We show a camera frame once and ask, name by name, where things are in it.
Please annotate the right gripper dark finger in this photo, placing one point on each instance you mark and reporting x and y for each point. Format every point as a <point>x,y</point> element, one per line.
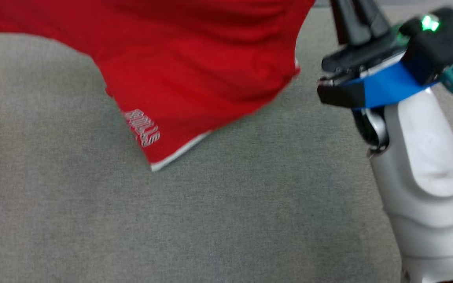
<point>348,21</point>
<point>374,17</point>

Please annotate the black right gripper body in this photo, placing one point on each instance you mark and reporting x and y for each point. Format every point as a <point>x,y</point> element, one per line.
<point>368,55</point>

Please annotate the red shorts with white stripe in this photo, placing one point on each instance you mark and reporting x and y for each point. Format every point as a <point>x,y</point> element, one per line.
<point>195,59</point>

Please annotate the black right wrist module box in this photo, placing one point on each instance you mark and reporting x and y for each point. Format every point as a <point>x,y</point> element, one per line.
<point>441,47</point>

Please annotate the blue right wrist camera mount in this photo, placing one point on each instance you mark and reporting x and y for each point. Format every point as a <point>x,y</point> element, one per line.
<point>387,87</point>

